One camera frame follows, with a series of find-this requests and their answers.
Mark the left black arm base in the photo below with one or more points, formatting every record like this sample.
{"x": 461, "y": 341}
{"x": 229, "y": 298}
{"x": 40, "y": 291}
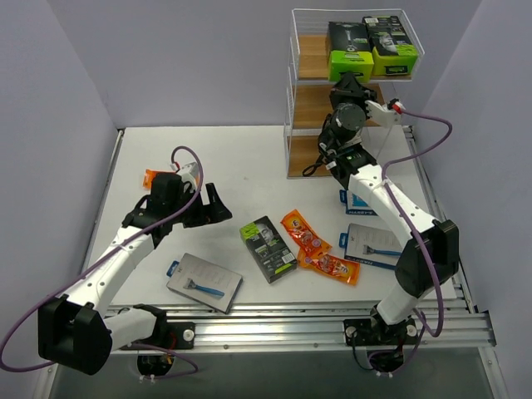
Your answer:
{"x": 180, "y": 336}

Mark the aluminium mounting rail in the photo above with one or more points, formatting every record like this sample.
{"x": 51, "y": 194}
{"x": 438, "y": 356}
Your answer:
{"x": 311, "y": 327}

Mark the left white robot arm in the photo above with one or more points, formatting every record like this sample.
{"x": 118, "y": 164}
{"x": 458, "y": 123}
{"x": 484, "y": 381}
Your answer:
{"x": 72, "y": 327}

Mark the white wire wooden shelf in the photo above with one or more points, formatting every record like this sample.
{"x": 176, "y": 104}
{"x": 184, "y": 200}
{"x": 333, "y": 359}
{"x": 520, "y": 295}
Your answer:
{"x": 308, "y": 86}

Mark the small black green razor box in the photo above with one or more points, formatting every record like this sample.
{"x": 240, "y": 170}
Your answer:
{"x": 270, "y": 252}

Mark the orange razor bag lower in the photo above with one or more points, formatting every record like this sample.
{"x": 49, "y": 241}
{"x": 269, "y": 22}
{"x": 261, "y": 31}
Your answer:
{"x": 329, "y": 266}

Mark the orange razor bag upper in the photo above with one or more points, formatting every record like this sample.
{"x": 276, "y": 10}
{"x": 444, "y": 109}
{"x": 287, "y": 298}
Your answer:
{"x": 304, "y": 236}

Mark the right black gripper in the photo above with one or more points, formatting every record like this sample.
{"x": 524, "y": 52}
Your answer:
{"x": 352, "y": 91}

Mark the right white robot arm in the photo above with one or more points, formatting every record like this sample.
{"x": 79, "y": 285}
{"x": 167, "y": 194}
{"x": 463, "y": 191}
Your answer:
{"x": 429, "y": 247}

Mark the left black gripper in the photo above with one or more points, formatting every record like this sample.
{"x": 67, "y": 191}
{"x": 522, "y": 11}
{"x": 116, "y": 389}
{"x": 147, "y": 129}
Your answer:
{"x": 201, "y": 209}

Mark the grey box blue razor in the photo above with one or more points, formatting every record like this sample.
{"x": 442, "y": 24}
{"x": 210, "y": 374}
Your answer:
{"x": 205, "y": 282}
{"x": 373, "y": 247}

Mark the blue white razor box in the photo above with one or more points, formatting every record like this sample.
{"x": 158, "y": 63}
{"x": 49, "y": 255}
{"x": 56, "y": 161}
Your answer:
{"x": 355, "y": 205}

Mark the black green razor pack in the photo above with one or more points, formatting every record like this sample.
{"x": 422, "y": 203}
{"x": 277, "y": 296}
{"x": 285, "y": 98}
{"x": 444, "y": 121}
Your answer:
{"x": 349, "y": 50}

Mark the orange razor bag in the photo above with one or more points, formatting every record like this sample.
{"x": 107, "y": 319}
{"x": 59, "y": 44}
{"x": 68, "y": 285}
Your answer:
{"x": 329, "y": 266}
{"x": 149, "y": 175}
{"x": 304, "y": 236}

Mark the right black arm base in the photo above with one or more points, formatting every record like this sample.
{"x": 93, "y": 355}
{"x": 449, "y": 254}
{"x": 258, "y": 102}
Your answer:
{"x": 360, "y": 332}

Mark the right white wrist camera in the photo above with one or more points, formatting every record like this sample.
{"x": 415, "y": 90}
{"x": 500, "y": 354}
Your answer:
{"x": 385, "y": 115}

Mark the orange razor bag far left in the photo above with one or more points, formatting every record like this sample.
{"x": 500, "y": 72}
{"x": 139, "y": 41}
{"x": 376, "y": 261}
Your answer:
{"x": 149, "y": 175}

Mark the tall green black razor box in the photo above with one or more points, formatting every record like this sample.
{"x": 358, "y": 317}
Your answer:
{"x": 393, "y": 52}

